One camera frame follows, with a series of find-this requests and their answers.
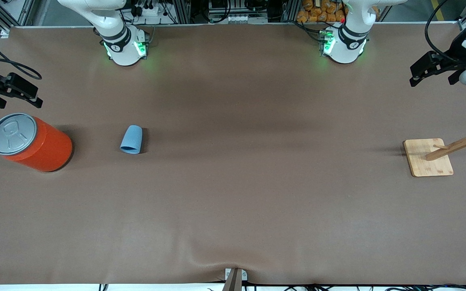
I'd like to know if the grey metal camera bracket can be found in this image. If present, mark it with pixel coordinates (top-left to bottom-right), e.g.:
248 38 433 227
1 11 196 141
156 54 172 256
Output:
224 268 248 291

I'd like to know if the wooden cup rack stand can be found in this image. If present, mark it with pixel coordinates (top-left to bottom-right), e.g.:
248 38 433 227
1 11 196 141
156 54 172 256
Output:
403 111 466 177

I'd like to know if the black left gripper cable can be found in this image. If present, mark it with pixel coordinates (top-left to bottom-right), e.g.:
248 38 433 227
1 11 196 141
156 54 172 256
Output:
424 0 466 63

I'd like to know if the orange can with grey lid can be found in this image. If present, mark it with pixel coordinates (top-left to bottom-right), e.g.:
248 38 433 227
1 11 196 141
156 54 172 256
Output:
0 113 73 173

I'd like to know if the heap of orange items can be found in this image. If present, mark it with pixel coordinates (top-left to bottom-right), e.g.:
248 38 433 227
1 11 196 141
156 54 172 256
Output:
297 0 347 23

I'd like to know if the blue plastic cup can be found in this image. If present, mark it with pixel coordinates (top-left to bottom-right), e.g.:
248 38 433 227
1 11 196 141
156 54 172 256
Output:
120 125 143 154

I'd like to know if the white power strip with plugs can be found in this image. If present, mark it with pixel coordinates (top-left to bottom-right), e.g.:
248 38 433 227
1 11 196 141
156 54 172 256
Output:
133 2 165 17

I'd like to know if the long white power strip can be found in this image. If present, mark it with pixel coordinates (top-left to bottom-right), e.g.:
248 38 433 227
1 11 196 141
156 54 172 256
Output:
213 14 268 23

